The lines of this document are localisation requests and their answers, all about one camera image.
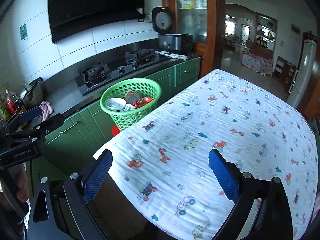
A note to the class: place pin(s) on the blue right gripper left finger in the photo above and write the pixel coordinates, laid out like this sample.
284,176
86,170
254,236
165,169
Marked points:
92,182

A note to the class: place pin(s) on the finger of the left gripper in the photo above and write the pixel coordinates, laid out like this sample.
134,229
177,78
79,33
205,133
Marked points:
29,115
49,125

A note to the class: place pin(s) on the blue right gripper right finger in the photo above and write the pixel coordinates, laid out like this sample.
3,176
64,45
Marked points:
227,174

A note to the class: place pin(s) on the blue silver drink can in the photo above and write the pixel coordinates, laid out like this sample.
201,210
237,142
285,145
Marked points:
115,104

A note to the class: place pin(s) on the orange red snack bag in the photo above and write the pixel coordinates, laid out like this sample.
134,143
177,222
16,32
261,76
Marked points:
142,102

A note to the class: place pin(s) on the red soda can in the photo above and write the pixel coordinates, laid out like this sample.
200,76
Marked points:
132,96

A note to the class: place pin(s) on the person's left hand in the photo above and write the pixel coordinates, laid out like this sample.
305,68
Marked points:
22,183

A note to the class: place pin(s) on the glass jar red contents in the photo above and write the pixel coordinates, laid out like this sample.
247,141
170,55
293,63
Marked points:
12,102

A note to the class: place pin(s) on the pink cloth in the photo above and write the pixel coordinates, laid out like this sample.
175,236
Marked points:
47,110

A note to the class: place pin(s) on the steel pot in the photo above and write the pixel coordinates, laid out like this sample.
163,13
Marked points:
32,95

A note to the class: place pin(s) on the red plastic stool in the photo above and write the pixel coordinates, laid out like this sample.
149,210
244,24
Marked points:
115,130

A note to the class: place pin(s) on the cartoon print tablecloth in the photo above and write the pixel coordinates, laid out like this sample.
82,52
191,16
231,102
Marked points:
161,163

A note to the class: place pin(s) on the black gas stove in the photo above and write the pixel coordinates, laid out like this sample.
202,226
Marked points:
100,74

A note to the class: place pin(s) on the green plastic basket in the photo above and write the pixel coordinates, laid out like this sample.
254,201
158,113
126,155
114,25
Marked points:
128,116

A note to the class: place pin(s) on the polka dot play fence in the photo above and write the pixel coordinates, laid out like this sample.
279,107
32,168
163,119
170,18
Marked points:
257,63

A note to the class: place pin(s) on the black range hood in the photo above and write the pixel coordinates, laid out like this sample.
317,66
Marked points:
69,17

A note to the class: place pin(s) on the white dish cloth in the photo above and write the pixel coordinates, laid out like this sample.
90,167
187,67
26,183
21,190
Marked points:
172,55

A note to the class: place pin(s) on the white refrigerator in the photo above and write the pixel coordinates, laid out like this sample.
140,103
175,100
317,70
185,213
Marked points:
303,72

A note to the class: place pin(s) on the black rice cooker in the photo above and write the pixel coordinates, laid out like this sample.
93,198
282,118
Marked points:
163,25

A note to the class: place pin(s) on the wooden glass door cabinet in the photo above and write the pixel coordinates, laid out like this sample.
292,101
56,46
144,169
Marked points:
205,21

